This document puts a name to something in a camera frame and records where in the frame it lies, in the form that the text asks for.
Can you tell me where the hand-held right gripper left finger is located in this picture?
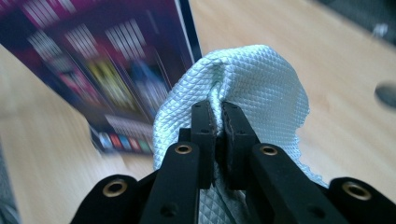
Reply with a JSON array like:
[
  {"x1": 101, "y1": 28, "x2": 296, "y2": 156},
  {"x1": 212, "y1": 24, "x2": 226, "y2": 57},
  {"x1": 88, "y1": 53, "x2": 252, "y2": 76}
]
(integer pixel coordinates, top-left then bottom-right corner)
[{"x1": 178, "y1": 100, "x2": 218, "y2": 190}]

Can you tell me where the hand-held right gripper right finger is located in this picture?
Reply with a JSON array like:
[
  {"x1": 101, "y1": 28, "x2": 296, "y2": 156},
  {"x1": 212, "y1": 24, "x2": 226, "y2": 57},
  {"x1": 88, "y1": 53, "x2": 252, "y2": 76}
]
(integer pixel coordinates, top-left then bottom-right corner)
[{"x1": 221, "y1": 102, "x2": 261, "y2": 190}]

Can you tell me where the light blue cleaning cloth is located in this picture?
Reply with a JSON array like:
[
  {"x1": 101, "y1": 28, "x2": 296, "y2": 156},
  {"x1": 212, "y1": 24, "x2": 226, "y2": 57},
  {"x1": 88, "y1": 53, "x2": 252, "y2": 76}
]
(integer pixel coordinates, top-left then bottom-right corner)
[{"x1": 152, "y1": 44, "x2": 330, "y2": 224}]

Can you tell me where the red cover magazine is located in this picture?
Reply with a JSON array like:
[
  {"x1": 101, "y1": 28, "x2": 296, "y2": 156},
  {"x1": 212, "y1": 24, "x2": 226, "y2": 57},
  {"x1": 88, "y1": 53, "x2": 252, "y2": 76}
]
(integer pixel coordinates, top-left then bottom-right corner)
[{"x1": 0, "y1": 0, "x2": 204, "y2": 156}]

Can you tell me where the crumpled white paper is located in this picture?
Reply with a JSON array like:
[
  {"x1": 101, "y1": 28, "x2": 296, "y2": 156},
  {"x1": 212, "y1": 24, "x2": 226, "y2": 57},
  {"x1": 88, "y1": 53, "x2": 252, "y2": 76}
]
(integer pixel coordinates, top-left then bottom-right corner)
[{"x1": 372, "y1": 22, "x2": 389, "y2": 38}]

